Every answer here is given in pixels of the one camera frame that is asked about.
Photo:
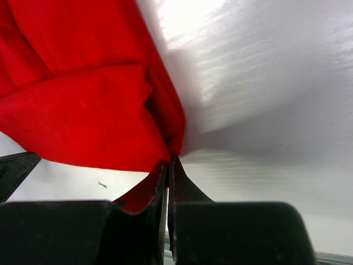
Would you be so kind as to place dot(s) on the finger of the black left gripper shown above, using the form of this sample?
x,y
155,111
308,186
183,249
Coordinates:
x,y
14,169

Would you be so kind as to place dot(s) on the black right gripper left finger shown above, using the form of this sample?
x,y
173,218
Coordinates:
x,y
129,230

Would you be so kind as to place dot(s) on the red t shirt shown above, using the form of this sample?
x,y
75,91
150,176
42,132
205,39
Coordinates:
x,y
82,83

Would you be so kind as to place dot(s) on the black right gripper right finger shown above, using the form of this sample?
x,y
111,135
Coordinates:
x,y
202,231

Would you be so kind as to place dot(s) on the aluminium frame rails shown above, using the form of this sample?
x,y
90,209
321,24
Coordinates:
x,y
322,258

